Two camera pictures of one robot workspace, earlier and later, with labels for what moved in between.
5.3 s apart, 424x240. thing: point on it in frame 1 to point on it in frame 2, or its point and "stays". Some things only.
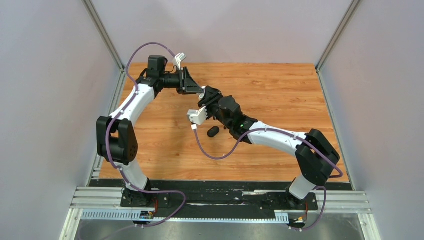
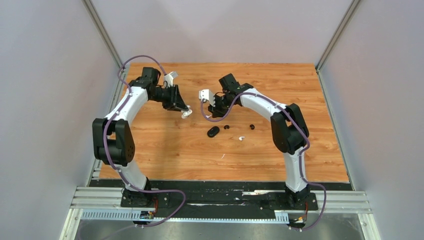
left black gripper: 187,84 to 175,102
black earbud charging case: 213,131 stays
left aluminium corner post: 91,9 stays
